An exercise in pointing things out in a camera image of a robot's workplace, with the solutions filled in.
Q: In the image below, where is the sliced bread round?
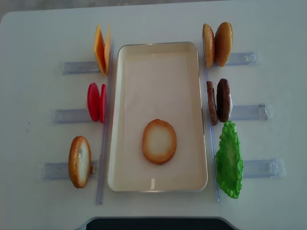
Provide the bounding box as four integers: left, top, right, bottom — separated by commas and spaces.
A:
142, 119, 177, 165
68, 136, 91, 188

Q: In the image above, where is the red tomato slice inner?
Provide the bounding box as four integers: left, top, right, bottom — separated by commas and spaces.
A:
100, 84, 106, 123

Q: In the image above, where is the red tomato slice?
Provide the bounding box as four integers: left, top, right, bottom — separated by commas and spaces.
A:
87, 82, 100, 122
100, 84, 106, 123

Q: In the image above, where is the brown meat patty inner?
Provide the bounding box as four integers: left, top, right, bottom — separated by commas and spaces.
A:
206, 81, 218, 126

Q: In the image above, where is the red tomato slice outer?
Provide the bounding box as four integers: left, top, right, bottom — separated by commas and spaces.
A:
87, 82, 100, 122

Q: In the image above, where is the dark meat patty outer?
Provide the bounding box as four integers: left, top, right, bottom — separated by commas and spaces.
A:
216, 79, 231, 123

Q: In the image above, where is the orange cheese slice inner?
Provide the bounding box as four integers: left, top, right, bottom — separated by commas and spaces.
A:
104, 24, 111, 75

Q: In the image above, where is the orange cheese slice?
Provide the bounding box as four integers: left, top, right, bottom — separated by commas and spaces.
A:
94, 25, 106, 76
104, 24, 111, 75

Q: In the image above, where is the orange cheese slice outer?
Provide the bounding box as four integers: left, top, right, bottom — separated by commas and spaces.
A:
94, 25, 106, 76

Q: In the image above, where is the green lettuce leaf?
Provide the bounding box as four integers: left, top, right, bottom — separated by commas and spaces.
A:
215, 120, 244, 199

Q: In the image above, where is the cream rectangular tray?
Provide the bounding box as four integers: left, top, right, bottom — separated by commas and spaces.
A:
107, 42, 208, 192

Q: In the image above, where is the golden bun half inner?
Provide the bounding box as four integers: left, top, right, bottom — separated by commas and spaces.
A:
202, 23, 215, 68

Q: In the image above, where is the golden bun half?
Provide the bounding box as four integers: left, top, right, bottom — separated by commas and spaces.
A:
214, 22, 233, 67
202, 23, 215, 68

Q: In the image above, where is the golden bun half outer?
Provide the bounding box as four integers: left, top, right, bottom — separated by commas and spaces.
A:
214, 22, 233, 67

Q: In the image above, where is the black base at bottom edge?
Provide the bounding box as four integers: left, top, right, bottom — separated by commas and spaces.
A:
86, 218, 233, 230

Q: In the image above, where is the clear long rail left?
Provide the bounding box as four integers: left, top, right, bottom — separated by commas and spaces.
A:
95, 39, 115, 205

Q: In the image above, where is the clear long rail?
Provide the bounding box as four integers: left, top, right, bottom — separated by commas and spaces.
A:
95, 39, 115, 205
200, 39, 221, 202

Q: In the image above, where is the clear long rail right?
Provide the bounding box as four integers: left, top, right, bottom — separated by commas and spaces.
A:
200, 39, 221, 202

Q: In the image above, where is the clear holder rail middle right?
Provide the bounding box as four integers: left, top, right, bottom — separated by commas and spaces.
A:
229, 103, 274, 121

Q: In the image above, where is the clear holder rail middle left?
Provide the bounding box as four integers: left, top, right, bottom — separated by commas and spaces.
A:
48, 109, 92, 124

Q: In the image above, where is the clear holder rail top right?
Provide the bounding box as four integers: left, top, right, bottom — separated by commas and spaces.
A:
226, 52, 260, 66

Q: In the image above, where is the clear holder rail bottom left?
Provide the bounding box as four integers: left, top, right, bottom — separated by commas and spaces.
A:
38, 160, 98, 180

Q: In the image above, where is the clear holder rail bottom right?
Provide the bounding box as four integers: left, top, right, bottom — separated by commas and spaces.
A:
243, 158, 286, 178

